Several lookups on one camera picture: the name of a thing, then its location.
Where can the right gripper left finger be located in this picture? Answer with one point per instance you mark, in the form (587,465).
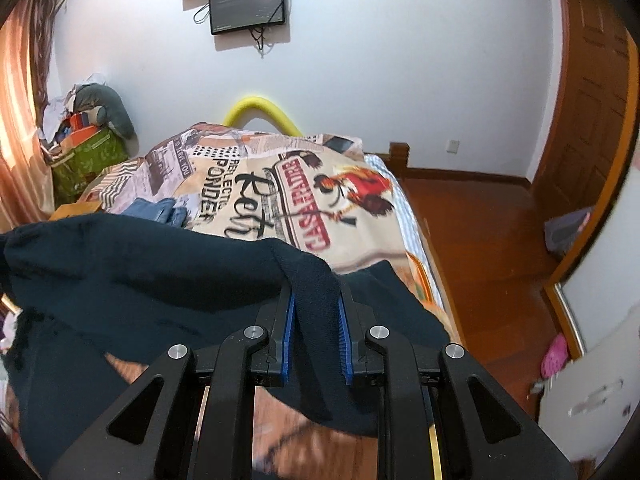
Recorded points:
(190,414)

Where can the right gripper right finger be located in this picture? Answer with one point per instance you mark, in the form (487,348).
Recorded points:
(441,415)

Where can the dark navy pants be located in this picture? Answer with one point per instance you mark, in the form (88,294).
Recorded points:
(100,288)

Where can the pink slipper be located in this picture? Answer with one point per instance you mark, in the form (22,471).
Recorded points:
(555,358)

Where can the grey cloth on floor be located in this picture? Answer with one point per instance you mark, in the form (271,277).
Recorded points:
(560,233)

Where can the folded blue jeans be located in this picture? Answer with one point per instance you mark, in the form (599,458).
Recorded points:
(164,212)

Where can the printed bed blanket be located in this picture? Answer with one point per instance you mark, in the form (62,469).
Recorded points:
(320,194)

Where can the orange curtain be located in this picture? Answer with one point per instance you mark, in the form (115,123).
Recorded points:
(26,179)

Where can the green storage bag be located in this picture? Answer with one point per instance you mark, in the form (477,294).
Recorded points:
(73,172)

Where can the wooden door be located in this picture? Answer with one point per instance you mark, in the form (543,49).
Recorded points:
(590,113)

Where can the wooden bed post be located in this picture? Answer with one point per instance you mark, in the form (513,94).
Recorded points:
(398,158)

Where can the white wall socket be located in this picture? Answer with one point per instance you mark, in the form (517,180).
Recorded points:
(453,146)

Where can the yellow foam bed rail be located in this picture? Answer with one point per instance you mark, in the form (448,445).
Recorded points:
(251,104)

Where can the wall-mounted black monitor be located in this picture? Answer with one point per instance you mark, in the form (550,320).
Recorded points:
(233,15)

